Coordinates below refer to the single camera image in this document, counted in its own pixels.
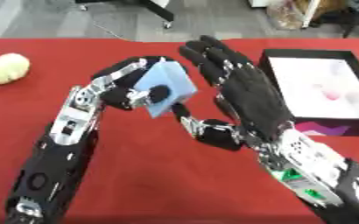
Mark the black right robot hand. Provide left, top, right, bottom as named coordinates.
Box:
left=170, top=35, right=298, bottom=152

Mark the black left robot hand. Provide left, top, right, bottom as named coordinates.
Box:
left=88, top=55, right=189, bottom=111

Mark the light blue block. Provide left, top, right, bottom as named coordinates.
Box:
left=131, top=60, right=200, bottom=119

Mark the black box with white inside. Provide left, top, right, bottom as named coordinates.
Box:
left=257, top=48, right=359, bottom=137

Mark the clear plastic bag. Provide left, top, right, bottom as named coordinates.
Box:
left=265, top=0, right=308, bottom=31

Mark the black table leg with caster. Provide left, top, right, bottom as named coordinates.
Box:
left=74, top=0, right=177, bottom=30

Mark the pale yellow soft toy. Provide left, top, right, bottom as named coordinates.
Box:
left=0, top=52, right=32, bottom=87

